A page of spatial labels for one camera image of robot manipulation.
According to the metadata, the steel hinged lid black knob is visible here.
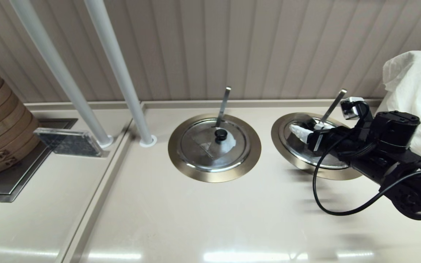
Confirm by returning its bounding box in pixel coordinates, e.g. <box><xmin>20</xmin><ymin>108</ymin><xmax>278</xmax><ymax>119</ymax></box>
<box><xmin>177</xmin><ymin>119</ymin><xmax>250</xmax><ymax>173</ymax></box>
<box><xmin>279</xmin><ymin>116</ymin><xmax>350</xmax><ymax>170</ymax></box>

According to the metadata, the steel ladle handle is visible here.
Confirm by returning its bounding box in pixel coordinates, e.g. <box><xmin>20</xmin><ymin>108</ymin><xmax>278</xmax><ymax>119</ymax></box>
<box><xmin>320</xmin><ymin>89</ymin><xmax>347</xmax><ymax>125</ymax></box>
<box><xmin>215</xmin><ymin>86</ymin><xmax>232</xmax><ymax>129</ymax></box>

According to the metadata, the white pole base flange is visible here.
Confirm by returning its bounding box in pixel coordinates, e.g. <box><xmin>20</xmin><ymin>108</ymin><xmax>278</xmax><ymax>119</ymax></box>
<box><xmin>98</xmin><ymin>134</ymin><xmax>114</xmax><ymax>149</ymax></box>
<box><xmin>139</xmin><ymin>134</ymin><xmax>158</xmax><ymax>148</ymax></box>

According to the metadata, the white metal pole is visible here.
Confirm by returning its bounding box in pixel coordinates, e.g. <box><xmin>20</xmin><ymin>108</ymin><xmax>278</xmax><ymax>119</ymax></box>
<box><xmin>9</xmin><ymin>0</ymin><xmax>112</xmax><ymax>145</ymax></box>
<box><xmin>84</xmin><ymin>0</ymin><xmax>153</xmax><ymax>144</ymax></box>

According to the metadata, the clear acrylic sign holder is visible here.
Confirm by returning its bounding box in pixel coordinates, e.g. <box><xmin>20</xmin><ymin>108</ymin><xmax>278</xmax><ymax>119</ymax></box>
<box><xmin>33</xmin><ymin>127</ymin><xmax>110</xmax><ymax>158</ymax></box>

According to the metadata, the bamboo steamer stack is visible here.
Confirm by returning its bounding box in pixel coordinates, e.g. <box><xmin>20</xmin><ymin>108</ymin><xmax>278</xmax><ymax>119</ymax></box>
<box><xmin>0</xmin><ymin>64</ymin><xmax>41</xmax><ymax>180</ymax></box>

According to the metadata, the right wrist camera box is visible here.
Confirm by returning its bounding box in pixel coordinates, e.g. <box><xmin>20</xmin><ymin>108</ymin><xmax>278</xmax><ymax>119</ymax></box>
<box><xmin>340</xmin><ymin>97</ymin><xmax>365</xmax><ymax>120</ymax></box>

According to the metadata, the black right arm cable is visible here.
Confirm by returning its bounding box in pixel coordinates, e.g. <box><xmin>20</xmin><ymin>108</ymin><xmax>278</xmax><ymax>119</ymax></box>
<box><xmin>312</xmin><ymin>100</ymin><xmax>421</xmax><ymax>216</ymax></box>

